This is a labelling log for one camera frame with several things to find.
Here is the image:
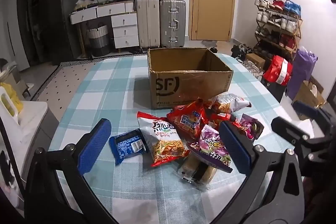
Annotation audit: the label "red chip packet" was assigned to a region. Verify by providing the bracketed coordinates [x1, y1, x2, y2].
[167, 99, 210, 140]

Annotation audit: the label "rows of assorted shoes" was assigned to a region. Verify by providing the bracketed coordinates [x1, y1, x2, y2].
[256, 0, 302, 56]

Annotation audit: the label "small brown cardboard box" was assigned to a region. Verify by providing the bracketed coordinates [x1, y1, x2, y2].
[245, 53, 265, 69]

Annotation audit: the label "silver suitcase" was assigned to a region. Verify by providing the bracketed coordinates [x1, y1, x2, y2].
[159, 0, 186, 48]

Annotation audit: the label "white plastic appliance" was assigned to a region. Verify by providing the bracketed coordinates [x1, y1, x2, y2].
[0, 86, 49, 177]

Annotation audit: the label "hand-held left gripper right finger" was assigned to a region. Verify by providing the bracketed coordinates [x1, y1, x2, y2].
[219, 121, 305, 224]

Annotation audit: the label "red shopping bag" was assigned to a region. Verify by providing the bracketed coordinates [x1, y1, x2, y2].
[263, 55, 293, 86]

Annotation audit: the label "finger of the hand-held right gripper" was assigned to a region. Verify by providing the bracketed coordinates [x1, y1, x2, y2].
[271, 117, 319, 159]
[293, 101, 336, 135]

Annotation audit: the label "open brown cardboard carton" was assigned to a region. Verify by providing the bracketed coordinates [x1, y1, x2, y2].
[291, 77, 326, 119]

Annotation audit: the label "clear cracker packet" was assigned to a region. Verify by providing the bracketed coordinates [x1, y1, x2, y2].
[178, 153, 218, 185]

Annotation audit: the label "white red noodle snack packet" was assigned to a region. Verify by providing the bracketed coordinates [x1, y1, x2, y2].
[137, 111, 190, 168]

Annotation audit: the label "white orange snack packet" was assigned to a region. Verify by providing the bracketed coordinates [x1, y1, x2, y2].
[207, 93, 252, 114]

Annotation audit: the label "white drawer desk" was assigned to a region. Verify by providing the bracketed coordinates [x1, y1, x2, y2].
[70, 0, 139, 54]

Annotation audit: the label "checked tablecloth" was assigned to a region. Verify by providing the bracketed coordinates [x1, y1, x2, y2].
[49, 53, 286, 224]

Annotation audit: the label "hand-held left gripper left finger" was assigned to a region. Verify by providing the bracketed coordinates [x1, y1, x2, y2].
[25, 118, 116, 224]

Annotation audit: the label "dark refrigerator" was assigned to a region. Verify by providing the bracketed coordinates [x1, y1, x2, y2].
[39, 0, 82, 65]

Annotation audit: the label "cream suitcase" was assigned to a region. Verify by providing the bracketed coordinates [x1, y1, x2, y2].
[136, 0, 160, 50]

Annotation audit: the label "blue cookie packet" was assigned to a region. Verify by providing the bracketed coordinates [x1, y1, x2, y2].
[109, 129, 149, 165]

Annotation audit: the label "small purple snack packet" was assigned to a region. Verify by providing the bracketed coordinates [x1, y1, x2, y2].
[236, 114, 264, 140]

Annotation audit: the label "woven laundry basket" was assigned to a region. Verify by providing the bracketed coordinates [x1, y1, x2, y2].
[87, 25, 111, 56]

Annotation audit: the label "patterned rug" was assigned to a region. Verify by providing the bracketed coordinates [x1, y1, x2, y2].
[30, 55, 149, 102]

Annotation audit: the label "yellow plastic bag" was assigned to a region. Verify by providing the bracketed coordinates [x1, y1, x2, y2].
[0, 82, 24, 114]

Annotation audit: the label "wooden shoe rack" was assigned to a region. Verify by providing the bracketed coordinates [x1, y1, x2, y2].
[255, 5, 303, 62]

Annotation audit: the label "purple bag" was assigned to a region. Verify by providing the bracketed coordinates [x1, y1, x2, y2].
[286, 46, 319, 101]

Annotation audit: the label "black tote bag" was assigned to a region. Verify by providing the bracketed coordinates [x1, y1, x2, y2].
[266, 80, 286, 104]

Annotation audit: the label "pile of sneakers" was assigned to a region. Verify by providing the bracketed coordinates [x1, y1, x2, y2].
[231, 44, 263, 75]

